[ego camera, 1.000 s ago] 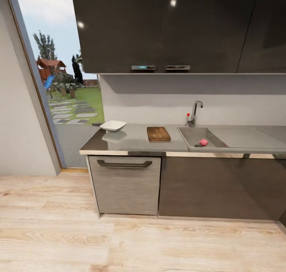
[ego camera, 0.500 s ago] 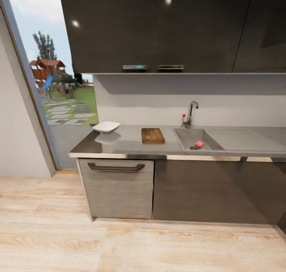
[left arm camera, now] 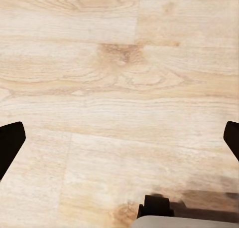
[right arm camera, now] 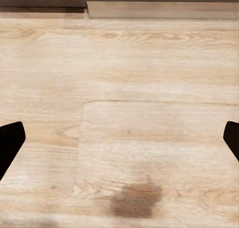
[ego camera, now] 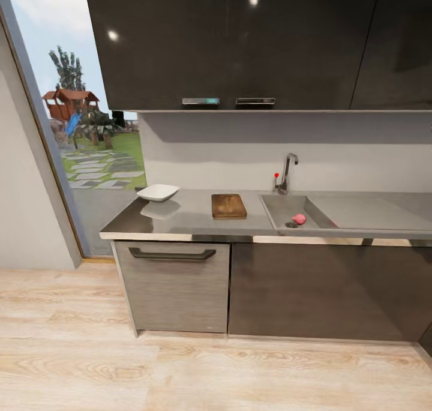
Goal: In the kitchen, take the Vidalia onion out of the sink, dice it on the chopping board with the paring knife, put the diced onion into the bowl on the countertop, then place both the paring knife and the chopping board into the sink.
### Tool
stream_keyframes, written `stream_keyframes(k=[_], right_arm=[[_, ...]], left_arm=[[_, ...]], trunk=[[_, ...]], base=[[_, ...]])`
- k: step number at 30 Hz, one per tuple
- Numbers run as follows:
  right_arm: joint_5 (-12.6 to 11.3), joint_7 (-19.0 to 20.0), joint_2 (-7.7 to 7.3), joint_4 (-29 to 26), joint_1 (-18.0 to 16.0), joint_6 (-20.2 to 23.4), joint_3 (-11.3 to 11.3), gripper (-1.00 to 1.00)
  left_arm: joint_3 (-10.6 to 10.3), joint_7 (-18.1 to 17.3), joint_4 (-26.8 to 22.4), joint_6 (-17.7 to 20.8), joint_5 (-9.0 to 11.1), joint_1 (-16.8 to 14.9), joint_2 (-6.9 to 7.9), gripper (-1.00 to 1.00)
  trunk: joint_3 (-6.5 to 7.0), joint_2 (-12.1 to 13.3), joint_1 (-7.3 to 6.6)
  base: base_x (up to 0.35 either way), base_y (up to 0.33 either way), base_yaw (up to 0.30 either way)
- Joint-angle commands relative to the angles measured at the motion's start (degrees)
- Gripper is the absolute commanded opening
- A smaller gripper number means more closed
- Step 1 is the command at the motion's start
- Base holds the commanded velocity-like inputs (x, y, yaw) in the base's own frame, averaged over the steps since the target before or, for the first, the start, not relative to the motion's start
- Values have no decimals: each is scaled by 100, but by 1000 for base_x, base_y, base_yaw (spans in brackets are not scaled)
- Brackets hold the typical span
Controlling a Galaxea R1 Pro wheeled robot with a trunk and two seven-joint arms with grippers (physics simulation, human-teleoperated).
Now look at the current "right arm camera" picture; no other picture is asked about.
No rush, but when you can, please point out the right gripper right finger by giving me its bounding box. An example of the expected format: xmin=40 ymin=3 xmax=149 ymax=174
xmin=223 ymin=121 xmax=239 ymax=161

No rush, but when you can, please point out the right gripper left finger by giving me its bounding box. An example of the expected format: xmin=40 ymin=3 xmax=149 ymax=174
xmin=0 ymin=121 xmax=26 ymax=181

